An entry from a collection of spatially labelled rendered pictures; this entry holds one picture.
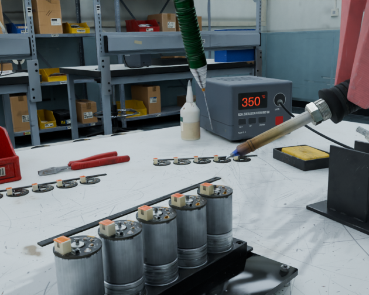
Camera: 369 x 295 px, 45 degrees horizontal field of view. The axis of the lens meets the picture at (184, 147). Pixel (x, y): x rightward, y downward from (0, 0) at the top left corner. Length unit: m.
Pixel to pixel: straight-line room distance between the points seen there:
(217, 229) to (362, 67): 0.14
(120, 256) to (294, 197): 0.27
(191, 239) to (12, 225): 0.22
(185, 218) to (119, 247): 0.05
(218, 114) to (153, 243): 0.50
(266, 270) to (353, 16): 0.18
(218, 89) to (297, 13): 5.54
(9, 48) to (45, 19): 1.90
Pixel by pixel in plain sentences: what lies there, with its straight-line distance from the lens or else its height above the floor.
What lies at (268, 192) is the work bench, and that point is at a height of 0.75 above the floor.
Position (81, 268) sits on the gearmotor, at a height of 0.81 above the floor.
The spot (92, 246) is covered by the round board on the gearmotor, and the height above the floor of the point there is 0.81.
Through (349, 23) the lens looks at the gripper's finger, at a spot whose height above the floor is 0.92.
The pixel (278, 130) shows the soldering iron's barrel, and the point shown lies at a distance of 0.30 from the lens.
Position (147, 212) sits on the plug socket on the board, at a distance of 0.26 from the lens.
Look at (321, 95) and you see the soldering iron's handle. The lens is 0.30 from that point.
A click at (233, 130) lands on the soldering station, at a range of 0.71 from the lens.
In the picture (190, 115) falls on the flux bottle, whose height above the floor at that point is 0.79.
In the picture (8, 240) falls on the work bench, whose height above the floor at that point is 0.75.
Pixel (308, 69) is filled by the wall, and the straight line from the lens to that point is 6.11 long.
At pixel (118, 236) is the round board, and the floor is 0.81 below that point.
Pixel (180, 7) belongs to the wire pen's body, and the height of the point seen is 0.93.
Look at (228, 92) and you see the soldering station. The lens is 0.71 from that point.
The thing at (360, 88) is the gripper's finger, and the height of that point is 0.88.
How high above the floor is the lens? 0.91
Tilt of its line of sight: 13 degrees down
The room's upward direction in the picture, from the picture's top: 2 degrees counter-clockwise
